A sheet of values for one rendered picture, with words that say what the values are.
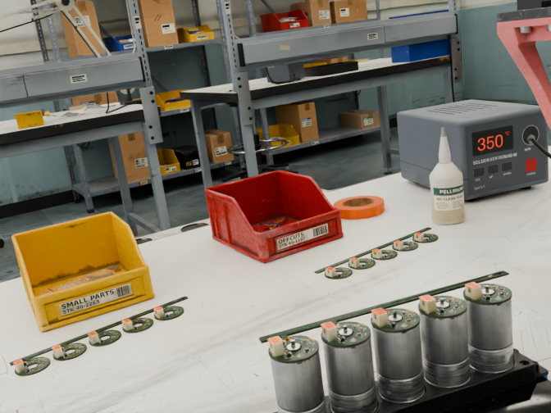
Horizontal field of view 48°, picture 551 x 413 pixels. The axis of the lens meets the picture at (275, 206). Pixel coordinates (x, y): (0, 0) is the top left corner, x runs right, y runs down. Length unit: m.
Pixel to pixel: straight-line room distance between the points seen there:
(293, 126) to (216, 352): 4.60
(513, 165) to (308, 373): 0.49
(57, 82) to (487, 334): 2.30
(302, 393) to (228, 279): 0.28
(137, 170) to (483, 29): 3.64
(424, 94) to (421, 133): 5.50
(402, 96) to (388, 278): 5.58
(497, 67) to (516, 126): 5.60
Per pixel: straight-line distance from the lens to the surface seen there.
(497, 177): 0.74
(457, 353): 0.34
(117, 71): 2.59
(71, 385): 0.46
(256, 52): 2.82
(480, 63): 6.47
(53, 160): 4.71
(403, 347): 0.32
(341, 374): 0.31
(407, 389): 0.33
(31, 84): 2.52
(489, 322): 0.35
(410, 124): 0.80
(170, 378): 0.43
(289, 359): 0.30
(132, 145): 4.38
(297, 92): 3.00
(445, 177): 0.65
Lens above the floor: 0.96
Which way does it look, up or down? 15 degrees down
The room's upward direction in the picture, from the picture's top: 8 degrees counter-clockwise
